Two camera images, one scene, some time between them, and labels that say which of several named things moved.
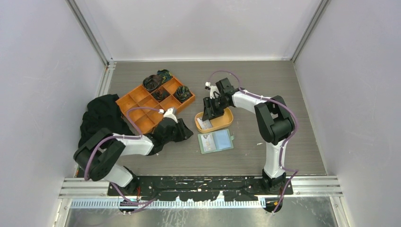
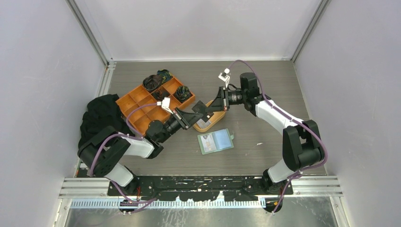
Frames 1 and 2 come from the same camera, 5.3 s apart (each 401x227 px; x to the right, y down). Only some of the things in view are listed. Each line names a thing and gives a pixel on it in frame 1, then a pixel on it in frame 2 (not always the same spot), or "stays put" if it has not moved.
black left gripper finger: x=180 y=131 -> x=185 y=118
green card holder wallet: x=213 y=142 stays put
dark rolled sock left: x=152 y=82 stays put
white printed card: x=208 y=142 stays put
